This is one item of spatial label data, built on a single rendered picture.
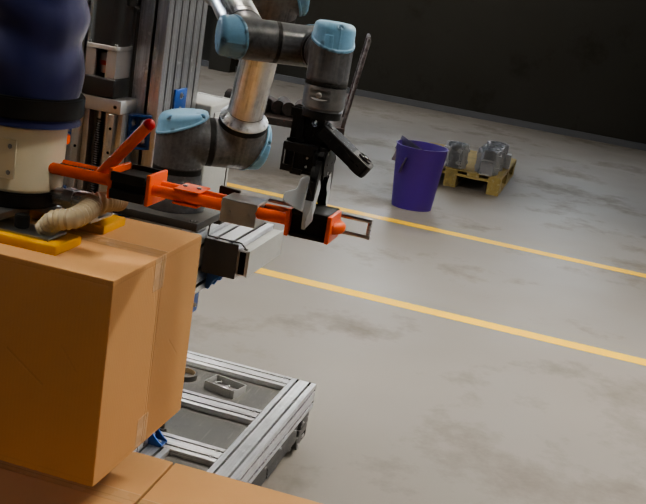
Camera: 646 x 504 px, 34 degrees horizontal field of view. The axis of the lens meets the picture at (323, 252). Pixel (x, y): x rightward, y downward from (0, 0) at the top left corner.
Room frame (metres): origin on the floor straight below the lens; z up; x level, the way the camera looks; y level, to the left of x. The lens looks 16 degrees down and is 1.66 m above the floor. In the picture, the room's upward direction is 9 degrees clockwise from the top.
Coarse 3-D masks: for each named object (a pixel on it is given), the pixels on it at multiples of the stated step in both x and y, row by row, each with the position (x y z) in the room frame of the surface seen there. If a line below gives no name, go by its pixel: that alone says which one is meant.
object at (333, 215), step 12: (288, 216) 1.81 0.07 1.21; (300, 216) 1.82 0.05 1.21; (324, 216) 1.80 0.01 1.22; (336, 216) 1.83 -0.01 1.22; (288, 228) 1.81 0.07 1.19; (300, 228) 1.82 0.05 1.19; (312, 228) 1.81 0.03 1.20; (324, 228) 1.81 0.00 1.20; (312, 240) 1.81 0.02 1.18; (324, 240) 1.80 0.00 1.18
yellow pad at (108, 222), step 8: (32, 216) 2.02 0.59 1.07; (40, 216) 2.02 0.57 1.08; (104, 216) 2.04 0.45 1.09; (112, 216) 2.07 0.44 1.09; (120, 216) 2.08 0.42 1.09; (88, 224) 1.99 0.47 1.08; (96, 224) 1.99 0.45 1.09; (104, 224) 2.00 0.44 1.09; (112, 224) 2.02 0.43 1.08; (120, 224) 2.06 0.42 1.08; (96, 232) 1.99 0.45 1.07; (104, 232) 1.99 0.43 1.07
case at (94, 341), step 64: (0, 256) 1.77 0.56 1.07; (64, 256) 1.81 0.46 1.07; (128, 256) 1.87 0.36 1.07; (192, 256) 2.06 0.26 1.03; (0, 320) 1.76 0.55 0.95; (64, 320) 1.73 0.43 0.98; (128, 320) 1.79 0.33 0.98; (0, 384) 1.76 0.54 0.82; (64, 384) 1.73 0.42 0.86; (128, 384) 1.82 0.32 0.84; (0, 448) 1.76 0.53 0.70; (64, 448) 1.73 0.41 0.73; (128, 448) 1.85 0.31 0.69
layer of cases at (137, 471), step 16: (0, 464) 1.97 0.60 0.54; (128, 464) 2.06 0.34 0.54; (144, 464) 2.07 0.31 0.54; (160, 464) 2.08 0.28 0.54; (176, 464) 2.09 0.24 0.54; (0, 480) 1.90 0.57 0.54; (16, 480) 1.91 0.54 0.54; (32, 480) 1.92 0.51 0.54; (48, 480) 1.93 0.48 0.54; (64, 480) 1.94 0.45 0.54; (112, 480) 1.98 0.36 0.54; (128, 480) 1.99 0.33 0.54; (144, 480) 2.00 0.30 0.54; (160, 480) 2.01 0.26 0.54; (176, 480) 2.02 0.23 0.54; (192, 480) 2.03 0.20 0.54; (208, 480) 2.04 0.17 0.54; (224, 480) 2.05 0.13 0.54; (0, 496) 1.84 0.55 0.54; (16, 496) 1.85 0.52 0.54; (32, 496) 1.86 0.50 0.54; (48, 496) 1.87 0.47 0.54; (64, 496) 1.88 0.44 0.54; (80, 496) 1.89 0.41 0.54; (96, 496) 1.90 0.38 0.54; (112, 496) 1.91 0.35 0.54; (128, 496) 1.92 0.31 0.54; (144, 496) 1.93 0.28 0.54; (160, 496) 1.94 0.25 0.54; (176, 496) 1.95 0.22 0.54; (192, 496) 1.96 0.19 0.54; (208, 496) 1.97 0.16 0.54; (224, 496) 1.99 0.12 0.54; (240, 496) 2.00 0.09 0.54; (256, 496) 2.01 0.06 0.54; (272, 496) 2.02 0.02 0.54; (288, 496) 2.03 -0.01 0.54
